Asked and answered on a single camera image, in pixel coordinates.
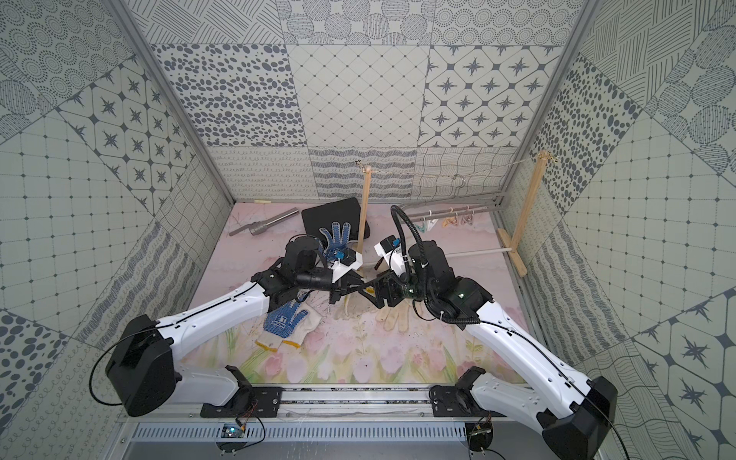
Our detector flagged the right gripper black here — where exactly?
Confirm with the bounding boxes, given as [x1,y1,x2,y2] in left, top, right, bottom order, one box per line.
[358,265,437,310]

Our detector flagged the grey clip hanger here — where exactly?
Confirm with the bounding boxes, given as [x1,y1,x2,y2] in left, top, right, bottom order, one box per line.
[400,174,506,223]

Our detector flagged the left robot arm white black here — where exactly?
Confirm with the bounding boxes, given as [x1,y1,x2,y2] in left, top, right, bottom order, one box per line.
[105,236,362,418]

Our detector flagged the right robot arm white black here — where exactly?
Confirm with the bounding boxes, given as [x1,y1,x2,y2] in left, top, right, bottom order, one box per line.
[335,205,618,459]

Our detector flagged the beige dirty knit gloves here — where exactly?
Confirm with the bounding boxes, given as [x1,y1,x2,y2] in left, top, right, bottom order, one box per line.
[376,300,412,334]

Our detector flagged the blue dotted glove far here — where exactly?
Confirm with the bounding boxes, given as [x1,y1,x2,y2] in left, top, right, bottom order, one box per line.
[319,222,352,265]

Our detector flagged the blue dotted glove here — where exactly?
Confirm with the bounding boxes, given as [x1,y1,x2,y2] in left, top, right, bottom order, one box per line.
[319,222,352,265]
[255,291,322,352]

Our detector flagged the blue dotted glove near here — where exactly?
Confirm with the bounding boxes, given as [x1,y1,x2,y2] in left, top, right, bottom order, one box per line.
[255,291,322,352]

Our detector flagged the black flat pad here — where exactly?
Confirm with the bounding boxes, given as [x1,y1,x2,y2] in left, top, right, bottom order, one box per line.
[301,197,361,243]

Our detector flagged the grey metal cylinder tool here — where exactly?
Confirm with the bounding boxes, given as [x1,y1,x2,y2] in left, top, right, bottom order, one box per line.
[228,208,300,237]

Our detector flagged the small black module right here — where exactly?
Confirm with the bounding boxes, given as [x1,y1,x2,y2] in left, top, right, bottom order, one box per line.
[465,421,494,452]

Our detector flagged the small circuit board left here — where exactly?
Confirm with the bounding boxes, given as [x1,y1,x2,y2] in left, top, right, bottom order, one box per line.
[216,425,247,453]

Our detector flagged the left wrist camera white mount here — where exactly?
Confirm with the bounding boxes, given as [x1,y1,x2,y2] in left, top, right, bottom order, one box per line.
[329,248,363,283]

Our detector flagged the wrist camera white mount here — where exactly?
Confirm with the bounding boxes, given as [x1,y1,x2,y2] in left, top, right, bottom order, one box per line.
[329,248,363,283]
[374,235,406,277]

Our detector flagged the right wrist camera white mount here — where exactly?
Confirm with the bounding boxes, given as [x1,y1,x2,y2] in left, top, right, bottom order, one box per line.
[374,235,406,277]

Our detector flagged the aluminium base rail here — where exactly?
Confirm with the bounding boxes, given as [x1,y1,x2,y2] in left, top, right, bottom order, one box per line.
[117,383,593,424]

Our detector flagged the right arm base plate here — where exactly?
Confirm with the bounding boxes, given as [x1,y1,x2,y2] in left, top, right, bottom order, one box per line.
[429,385,502,418]

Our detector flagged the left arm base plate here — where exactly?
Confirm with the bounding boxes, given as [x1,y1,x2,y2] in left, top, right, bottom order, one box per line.
[199,386,284,419]

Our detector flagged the wooden drying rack frame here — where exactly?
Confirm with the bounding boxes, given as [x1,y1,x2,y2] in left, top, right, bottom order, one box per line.
[352,150,554,278]

